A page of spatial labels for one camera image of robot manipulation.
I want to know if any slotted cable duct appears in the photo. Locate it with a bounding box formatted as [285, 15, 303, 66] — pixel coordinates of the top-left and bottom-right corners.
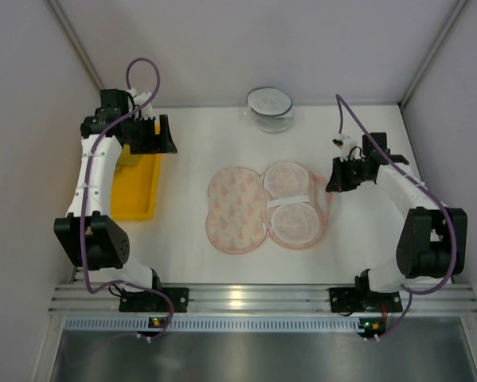
[65, 316, 382, 333]

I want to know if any floral mesh laundry bag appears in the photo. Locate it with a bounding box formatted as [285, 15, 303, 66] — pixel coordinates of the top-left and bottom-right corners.
[205, 162, 332, 255]

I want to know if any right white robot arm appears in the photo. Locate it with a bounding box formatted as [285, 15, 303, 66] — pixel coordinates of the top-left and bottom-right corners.
[326, 133, 467, 294]

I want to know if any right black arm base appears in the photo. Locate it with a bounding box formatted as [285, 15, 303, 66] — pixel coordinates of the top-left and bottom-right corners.
[329, 286, 403, 315]

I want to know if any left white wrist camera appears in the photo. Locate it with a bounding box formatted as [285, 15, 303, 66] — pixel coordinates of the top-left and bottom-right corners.
[127, 88, 154, 119]

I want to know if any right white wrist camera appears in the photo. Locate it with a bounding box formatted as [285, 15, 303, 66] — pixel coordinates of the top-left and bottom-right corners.
[332, 134, 358, 162]

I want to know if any aluminium mounting rail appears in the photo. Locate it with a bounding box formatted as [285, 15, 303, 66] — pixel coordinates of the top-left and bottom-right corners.
[48, 283, 477, 317]

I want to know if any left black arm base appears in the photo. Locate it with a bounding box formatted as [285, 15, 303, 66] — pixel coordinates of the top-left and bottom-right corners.
[119, 287, 190, 313]

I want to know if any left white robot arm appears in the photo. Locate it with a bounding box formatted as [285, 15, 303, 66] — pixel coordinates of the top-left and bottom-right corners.
[53, 89, 178, 291]

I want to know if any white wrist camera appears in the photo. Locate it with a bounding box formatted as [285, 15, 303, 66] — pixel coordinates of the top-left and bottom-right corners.
[127, 88, 154, 119]
[332, 134, 358, 162]

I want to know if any yellow plastic tray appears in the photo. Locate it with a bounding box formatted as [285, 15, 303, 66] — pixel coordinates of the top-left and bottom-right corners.
[111, 145, 162, 221]

